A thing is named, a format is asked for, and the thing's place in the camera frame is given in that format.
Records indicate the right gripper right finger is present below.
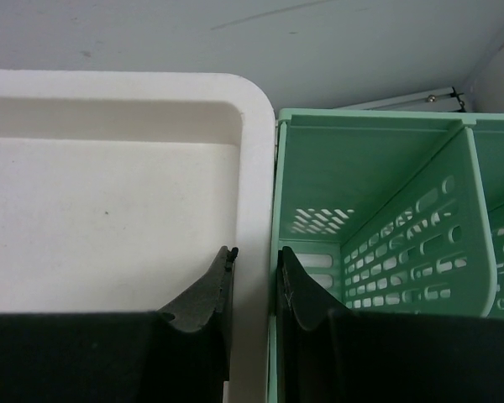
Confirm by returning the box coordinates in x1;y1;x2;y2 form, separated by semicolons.
276;246;349;402

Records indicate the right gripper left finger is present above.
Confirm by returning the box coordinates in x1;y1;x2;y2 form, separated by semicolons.
159;246;239;402

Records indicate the white three-drawer storage box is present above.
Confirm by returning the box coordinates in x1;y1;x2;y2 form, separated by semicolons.
0;70;275;402

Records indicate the green plastic file organizer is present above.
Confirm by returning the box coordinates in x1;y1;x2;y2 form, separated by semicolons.
267;109;504;402

